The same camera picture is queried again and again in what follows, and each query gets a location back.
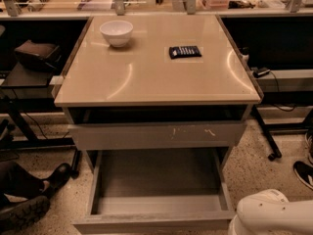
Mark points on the black power adapter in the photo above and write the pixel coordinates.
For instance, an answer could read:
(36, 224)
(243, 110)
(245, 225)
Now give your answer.
(259, 72)

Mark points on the black side table frame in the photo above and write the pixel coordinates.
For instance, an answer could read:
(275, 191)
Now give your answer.
(26, 91)

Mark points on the beige drawer cabinet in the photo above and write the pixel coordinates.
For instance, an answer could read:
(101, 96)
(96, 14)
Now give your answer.
(140, 83)

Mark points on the black boot lower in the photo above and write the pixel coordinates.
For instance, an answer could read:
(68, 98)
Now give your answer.
(17, 216)

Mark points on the black boot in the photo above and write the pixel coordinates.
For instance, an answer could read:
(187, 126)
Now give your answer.
(57, 180)
(17, 216)

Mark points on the white ceramic bowl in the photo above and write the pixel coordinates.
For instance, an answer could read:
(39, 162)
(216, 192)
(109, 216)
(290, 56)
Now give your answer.
(117, 33)

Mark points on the grey top drawer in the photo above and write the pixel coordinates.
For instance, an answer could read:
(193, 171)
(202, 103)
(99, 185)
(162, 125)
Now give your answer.
(129, 136)

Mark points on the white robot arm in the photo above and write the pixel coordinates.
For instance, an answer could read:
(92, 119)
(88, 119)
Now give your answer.
(270, 210)

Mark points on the dark blue snack packet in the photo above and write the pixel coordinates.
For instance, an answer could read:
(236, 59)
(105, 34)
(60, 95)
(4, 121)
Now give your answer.
(179, 52)

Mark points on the black sneaker right side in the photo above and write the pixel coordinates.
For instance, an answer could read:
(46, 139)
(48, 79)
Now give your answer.
(304, 173)

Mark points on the black table leg with caster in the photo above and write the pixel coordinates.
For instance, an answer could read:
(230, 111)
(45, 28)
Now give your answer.
(276, 153)

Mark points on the grey drawer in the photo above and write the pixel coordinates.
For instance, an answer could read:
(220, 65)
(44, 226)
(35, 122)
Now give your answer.
(129, 136)
(155, 191)

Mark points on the dark box on shelf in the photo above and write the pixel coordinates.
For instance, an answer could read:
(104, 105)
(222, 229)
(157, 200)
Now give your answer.
(41, 57)

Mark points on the black boot upper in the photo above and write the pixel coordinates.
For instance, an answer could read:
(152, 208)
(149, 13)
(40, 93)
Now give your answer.
(57, 180)

